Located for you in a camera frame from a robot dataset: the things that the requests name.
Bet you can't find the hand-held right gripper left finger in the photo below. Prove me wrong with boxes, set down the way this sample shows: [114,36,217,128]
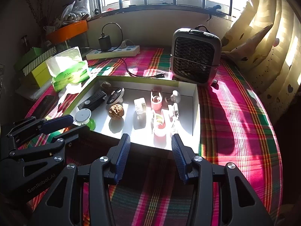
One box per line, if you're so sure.
[30,133,131,226]

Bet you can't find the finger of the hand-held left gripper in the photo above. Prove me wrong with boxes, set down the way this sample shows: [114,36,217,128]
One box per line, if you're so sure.
[8,124,91,164]
[6,115,74,146]

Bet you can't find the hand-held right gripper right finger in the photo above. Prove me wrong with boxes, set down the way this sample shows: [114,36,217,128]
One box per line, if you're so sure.
[171,133,274,226]

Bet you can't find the white disc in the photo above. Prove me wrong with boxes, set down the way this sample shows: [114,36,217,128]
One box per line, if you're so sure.
[74,108,96,130]

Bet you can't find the white cardboard box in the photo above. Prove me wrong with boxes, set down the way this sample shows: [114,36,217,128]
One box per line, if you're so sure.
[63,75,201,152]

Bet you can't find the brown walnut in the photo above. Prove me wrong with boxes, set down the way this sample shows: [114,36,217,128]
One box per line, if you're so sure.
[100,81,113,92]
[109,104,124,120]

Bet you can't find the white cable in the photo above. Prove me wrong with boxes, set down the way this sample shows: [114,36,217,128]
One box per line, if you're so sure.
[167,102,180,133]

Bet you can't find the black and white oval fob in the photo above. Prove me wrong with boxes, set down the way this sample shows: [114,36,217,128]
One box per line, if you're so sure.
[106,88,125,104]

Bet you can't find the white mushroom-shaped plug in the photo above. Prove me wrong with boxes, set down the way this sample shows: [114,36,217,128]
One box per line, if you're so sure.
[165,90,181,104]

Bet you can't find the black long case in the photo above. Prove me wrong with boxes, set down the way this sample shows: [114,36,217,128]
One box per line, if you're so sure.
[33,95,59,120]

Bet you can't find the crumpled white tissue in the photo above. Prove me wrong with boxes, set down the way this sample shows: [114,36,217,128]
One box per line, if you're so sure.
[58,83,83,104]

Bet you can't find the green tissue pack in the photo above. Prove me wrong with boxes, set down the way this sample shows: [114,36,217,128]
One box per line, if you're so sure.
[46,47,91,92]

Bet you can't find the yellow-green box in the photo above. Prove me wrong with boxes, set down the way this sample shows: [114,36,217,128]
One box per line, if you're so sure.
[29,61,55,89]

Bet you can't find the striped box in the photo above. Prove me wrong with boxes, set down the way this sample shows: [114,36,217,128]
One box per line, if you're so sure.
[22,47,57,74]

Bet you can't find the pink plaid blanket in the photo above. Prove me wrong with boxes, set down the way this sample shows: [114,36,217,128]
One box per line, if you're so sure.
[24,47,284,226]

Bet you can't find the green flat box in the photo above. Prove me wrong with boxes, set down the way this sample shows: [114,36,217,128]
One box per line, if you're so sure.
[13,47,45,71]

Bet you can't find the white power strip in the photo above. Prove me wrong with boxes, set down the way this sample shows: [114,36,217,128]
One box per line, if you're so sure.
[86,45,141,60]

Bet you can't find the orange box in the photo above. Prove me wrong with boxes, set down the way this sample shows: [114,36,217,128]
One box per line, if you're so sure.
[46,19,88,41]

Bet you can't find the black charger adapter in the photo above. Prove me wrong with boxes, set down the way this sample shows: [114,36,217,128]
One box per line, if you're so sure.
[98,35,112,52]

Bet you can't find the small grey heater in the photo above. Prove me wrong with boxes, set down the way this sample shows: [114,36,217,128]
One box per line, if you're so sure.
[170,25,223,86]

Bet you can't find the dried branches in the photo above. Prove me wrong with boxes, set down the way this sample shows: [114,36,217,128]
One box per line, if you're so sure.
[24,0,54,36]

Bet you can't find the pile of plastic bags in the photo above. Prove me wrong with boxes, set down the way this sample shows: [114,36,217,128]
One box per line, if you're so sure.
[60,0,92,25]

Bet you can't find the cream heart-print curtain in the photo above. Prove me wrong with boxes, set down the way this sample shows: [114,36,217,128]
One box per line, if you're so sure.
[221,0,301,113]

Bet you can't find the black power cable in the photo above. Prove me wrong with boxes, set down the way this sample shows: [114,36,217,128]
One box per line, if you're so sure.
[79,48,173,79]

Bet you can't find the black charger cable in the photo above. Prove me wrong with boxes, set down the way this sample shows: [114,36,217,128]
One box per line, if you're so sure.
[101,23,132,50]

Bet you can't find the black window handle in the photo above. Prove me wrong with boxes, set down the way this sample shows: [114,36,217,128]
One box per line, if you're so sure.
[208,5,223,20]

